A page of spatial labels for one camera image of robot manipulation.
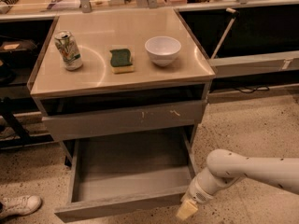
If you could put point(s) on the printed soda can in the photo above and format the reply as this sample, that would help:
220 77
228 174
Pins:
66 44

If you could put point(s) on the green yellow sponge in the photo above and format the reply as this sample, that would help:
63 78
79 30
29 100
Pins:
121 61

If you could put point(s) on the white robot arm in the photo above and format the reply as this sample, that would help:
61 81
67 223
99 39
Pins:
224 168

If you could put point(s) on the white sneaker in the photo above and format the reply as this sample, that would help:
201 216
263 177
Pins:
19 206

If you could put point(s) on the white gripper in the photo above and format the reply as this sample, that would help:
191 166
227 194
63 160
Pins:
198 193

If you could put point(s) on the grey drawer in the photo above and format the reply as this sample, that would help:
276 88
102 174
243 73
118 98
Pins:
125 120
122 173

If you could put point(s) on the grey top drawer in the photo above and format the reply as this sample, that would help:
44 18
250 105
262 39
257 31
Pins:
125 120

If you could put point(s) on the grey low shelf beam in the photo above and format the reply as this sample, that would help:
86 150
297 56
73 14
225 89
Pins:
256 64

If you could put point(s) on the white bowl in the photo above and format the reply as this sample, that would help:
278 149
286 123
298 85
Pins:
162 50

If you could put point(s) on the grey drawer cabinet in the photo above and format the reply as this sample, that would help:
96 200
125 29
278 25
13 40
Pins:
94 87

